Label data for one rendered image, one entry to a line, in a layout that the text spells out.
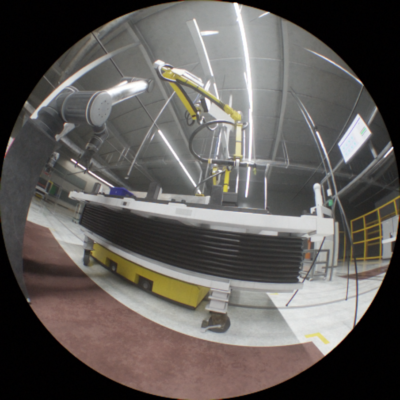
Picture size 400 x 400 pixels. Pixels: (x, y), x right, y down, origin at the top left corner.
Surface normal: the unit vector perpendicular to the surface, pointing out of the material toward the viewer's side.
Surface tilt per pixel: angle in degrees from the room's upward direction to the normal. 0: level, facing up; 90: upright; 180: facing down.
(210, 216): 90
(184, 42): 176
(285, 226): 90
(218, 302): 90
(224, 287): 90
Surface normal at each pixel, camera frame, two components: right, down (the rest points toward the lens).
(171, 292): -0.26, -0.36
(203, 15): -0.16, 0.96
